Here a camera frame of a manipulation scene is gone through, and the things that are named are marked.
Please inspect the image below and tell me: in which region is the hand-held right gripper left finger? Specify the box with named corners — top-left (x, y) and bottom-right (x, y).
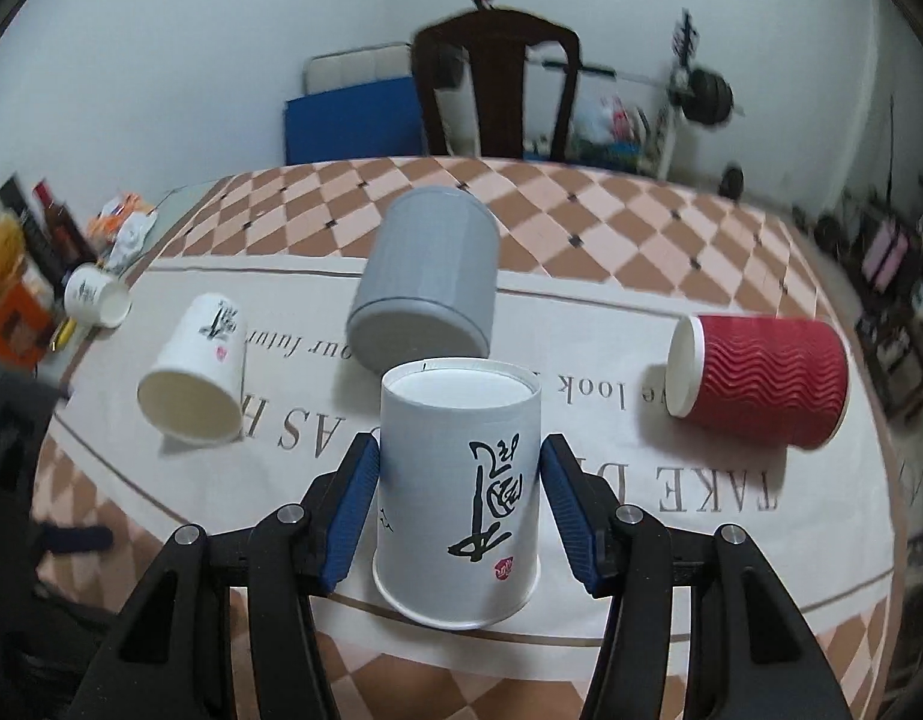
top-left (65, 436), bottom-right (382, 720)

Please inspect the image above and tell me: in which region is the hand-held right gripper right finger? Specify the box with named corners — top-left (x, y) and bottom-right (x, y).
top-left (538, 433), bottom-right (862, 720)

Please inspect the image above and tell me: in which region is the white paper cup black print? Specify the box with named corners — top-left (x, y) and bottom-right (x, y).
top-left (136, 293), bottom-right (248, 446)
top-left (372, 358), bottom-right (544, 631)

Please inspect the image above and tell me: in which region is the red ripple paper cup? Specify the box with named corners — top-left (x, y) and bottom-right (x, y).
top-left (667, 313), bottom-right (851, 451)

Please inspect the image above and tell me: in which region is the grey ribbed paper cup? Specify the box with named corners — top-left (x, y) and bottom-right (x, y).
top-left (345, 186), bottom-right (502, 374)

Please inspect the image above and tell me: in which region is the small white paper cup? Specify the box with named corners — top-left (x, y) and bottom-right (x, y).
top-left (62, 263), bottom-right (133, 329)

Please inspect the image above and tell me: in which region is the orange white snack packet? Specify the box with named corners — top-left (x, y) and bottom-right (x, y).
top-left (86, 193), bottom-right (161, 275)

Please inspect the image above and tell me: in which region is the blue folded mat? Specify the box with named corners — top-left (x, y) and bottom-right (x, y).
top-left (282, 75), bottom-right (427, 164)

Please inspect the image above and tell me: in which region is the orange box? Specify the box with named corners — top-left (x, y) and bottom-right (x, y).
top-left (0, 281), bottom-right (52, 368)

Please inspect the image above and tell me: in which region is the white weight rack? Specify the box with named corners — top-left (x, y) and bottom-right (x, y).
top-left (642, 67), bottom-right (695, 182)

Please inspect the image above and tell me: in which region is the dark bottle red cap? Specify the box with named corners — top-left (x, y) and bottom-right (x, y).
top-left (32, 180), bottom-right (100, 265)

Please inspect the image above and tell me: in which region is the pink case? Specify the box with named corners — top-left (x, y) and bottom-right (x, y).
top-left (861, 225), bottom-right (913, 290)

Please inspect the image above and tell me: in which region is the dark wooden chair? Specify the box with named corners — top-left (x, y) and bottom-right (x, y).
top-left (412, 8), bottom-right (583, 163)

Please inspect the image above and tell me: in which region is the barbell with black plates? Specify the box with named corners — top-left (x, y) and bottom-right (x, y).
top-left (523, 57), bottom-right (736, 128)

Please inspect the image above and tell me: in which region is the white folding bed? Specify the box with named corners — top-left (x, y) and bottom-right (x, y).
top-left (303, 43), bottom-right (419, 95)

